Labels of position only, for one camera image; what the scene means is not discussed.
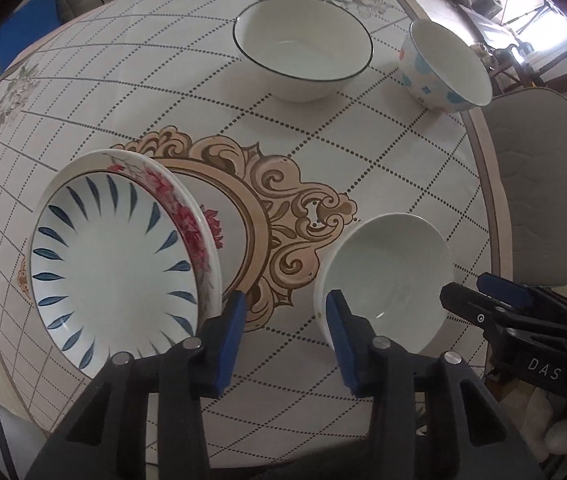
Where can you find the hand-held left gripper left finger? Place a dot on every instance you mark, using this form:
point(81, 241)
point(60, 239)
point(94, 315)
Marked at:
point(231, 340)

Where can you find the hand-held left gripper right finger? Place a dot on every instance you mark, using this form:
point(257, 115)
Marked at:
point(343, 345)

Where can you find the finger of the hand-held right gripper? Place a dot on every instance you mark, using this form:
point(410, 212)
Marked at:
point(506, 291)
point(468, 307)

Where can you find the plain white bowl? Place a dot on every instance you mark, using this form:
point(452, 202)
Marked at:
point(393, 270)

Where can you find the pink floral white plate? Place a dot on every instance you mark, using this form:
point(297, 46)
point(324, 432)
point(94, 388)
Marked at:
point(183, 215)

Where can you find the blue striped white plate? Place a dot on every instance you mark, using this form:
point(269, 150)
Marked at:
point(108, 280)

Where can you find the blue dotted white bowl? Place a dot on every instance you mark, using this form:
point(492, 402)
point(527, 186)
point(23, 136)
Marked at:
point(438, 60)

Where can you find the black rimmed white bowl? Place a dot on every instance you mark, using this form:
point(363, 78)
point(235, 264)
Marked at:
point(303, 45)

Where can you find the grey padded chair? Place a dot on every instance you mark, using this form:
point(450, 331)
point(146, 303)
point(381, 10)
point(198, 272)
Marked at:
point(538, 175)

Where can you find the table with patterned cloth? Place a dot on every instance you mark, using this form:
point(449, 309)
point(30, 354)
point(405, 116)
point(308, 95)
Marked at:
point(363, 170)

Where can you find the black speaker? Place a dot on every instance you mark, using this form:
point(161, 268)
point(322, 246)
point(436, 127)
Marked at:
point(489, 5)

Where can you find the blue folded mat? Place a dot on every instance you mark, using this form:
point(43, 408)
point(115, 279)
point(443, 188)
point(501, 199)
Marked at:
point(23, 35)

